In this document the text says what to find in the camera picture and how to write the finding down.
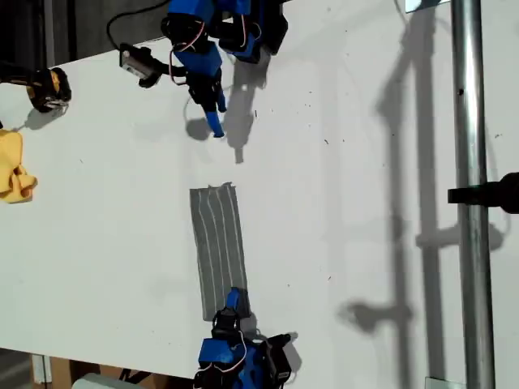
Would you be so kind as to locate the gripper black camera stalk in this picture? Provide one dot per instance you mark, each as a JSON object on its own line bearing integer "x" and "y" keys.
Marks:
{"x": 162, "y": 69}

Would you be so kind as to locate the white plastic container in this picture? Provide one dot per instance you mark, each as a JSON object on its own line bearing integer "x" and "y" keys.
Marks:
{"x": 101, "y": 381}

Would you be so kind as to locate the yellow cloth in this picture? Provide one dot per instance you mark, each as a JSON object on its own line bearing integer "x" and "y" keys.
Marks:
{"x": 10, "y": 170}

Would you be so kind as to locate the grey striped towel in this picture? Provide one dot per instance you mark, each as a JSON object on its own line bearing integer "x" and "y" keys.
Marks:
{"x": 219, "y": 251}

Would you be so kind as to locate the white table leg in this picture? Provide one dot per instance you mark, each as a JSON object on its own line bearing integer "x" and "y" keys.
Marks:
{"x": 40, "y": 368}

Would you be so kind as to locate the steel post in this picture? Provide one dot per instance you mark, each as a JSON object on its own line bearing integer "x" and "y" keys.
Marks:
{"x": 472, "y": 202}

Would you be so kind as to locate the black clamp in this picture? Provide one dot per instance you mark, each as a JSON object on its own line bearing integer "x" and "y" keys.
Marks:
{"x": 486, "y": 196}

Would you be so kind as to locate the brown cardboard box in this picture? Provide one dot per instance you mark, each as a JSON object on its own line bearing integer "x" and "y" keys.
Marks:
{"x": 63, "y": 370}

